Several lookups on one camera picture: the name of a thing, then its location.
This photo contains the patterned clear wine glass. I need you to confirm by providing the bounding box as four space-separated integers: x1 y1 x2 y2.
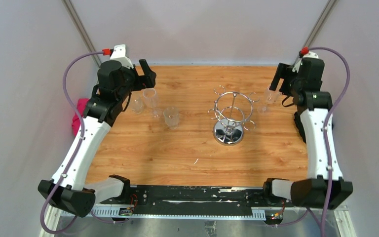
130 95 145 114

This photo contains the clear wine glass back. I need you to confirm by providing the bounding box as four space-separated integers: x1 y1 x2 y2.
257 85 281 114

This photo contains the chrome wine glass rack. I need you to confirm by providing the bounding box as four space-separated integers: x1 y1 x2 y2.
207 85 260 146

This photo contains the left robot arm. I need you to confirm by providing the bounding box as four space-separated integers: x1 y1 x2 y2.
38 59 156 217

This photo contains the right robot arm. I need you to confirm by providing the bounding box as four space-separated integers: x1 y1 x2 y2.
262 58 353 210

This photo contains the pink cloth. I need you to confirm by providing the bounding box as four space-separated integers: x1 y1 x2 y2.
71 98 90 137

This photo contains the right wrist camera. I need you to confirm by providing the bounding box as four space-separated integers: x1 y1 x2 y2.
292 47 319 73

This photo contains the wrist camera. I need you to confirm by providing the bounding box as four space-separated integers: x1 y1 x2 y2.
292 47 319 73
102 44 135 69

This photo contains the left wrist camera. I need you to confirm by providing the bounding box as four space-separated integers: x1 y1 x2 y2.
102 44 135 69

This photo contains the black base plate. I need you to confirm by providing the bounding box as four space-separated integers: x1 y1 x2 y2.
101 185 293 219

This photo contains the aluminium frame rail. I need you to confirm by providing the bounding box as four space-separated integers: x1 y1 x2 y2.
50 184 348 220

